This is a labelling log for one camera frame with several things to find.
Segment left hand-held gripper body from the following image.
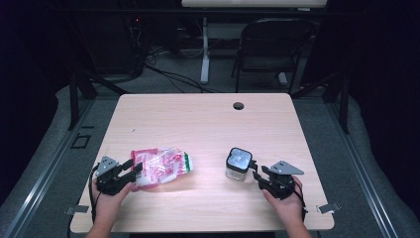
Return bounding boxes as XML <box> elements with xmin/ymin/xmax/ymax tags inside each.
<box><xmin>95</xmin><ymin>156</ymin><xmax>137</xmax><ymax>196</ymax></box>

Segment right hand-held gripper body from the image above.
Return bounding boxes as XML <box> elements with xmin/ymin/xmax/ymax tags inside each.
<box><xmin>261</xmin><ymin>161</ymin><xmax>305</xmax><ymax>200</ymax></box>

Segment clear square jar black lid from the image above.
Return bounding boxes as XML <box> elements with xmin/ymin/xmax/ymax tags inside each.
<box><xmin>225</xmin><ymin>147</ymin><xmax>254</xmax><ymax>181</ymax></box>

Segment red white plastic seasoning bag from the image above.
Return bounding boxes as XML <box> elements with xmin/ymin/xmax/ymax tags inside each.
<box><xmin>130</xmin><ymin>147</ymin><xmax>193</xmax><ymax>190</ymax></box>

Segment person's right hand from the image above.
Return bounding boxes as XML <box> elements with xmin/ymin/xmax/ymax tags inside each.
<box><xmin>262</xmin><ymin>176</ymin><xmax>304</xmax><ymax>226</ymax></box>

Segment person's left hand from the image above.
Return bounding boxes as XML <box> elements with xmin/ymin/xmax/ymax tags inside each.
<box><xmin>92</xmin><ymin>182</ymin><xmax>140</xmax><ymax>218</ymax></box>

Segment black metal stand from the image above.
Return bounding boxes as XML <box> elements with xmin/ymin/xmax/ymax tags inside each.
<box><xmin>67</xmin><ymin>70</ymin><xmax>130</xmax><ymax>131</ymax></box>
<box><xmin>290</xmin><ymin>70</ymin><xmax>351</xmax><ymax>135</ymax></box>

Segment white desk leg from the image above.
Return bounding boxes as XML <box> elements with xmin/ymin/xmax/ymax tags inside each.
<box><xmin>200</xmin><ymin>16</ymin><xmax>211</xmax><ymax>85</ymax></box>

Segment dark equipment with red light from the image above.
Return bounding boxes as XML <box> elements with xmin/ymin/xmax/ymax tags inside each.
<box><xmin>95</xmin><ymin>13</ymin><xmax>147</xmax><ymax>77</ymax></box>

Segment black folding chair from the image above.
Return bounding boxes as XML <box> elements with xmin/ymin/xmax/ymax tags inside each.
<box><xmin>231</xmin><ymin>18</ymin><xmax>318</xmax><ymax>95</ymax></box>

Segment left hand-held gripper black cable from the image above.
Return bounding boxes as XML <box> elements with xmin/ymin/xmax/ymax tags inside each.
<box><xmin>87</xmin><ymin>163</ymin><xmax>101</xmax><ymax>224</ymax></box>

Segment hand-held gripper black cable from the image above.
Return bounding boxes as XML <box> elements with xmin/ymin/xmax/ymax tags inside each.
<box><xmin>87</xmin><ymin>163</ymin><xmax>101</xmax><ymax>224</ymax></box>
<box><xmin>294</xmin><ymin>179</ymin><xmax>309</xmax><ymax>222</ymax></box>

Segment right hand-held gripper black cable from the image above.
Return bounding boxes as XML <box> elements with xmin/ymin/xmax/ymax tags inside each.
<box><xmin>294</xmin><ymin>179</ymin><xmax>309</xmax><ymax>222</ymax></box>

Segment grey metal table bracket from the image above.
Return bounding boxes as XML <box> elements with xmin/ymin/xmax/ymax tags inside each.
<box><xmin>316</xmin><ymin>201</ymin><xmax>341</xmax><ymax>215</ymax></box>
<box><xmin>64</xmin><ymin>204</ymin><xmax>90</xmax><ymax>216</ymax></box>

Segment aluminium floor rail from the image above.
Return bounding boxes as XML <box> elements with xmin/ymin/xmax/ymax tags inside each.
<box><xmin>0</xmin><ymin>98</ymin><xmax>97</xmax><ymax>238</ymax></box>
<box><xmin>325</xmin><ymin>98</ymin><xmax>402</xmax><ymax>238</ymax></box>

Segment black floor cables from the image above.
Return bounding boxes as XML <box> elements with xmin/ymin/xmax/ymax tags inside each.
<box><xmin>145</xmin><ymin>62</ymin><xmax>219</xmax><ymax>94</ymax></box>

